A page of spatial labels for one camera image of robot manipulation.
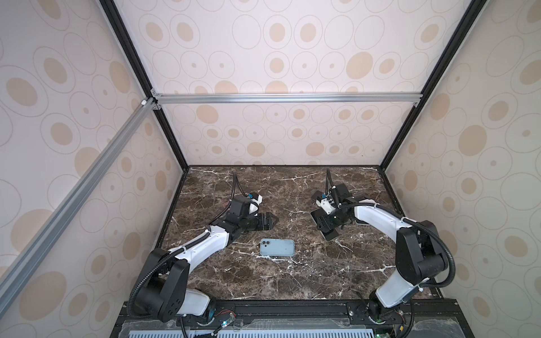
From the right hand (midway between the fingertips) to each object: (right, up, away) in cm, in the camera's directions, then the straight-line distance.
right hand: (326, 222), depth 92 cm
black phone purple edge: (-1, +12, +14) cm, 18 cm away
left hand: (-22, +3, -9) cm, 24 cm away
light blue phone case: (-22, -10, -2) cm, 24 cm away
